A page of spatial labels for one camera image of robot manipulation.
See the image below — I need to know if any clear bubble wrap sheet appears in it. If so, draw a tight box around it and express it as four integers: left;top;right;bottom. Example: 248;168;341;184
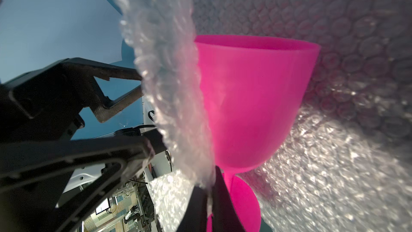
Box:
114;0;412;232

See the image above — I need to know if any pink plastic wine glass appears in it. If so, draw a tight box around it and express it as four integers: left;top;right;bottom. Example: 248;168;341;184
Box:
195;35;321;232

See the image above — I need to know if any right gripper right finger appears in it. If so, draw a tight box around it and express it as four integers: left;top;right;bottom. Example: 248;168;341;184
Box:
177;166;245;232

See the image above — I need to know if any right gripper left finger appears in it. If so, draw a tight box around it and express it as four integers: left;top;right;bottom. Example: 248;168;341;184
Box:
1;136;154;232

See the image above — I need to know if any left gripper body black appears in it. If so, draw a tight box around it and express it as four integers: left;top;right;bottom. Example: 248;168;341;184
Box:
1;58;143;142

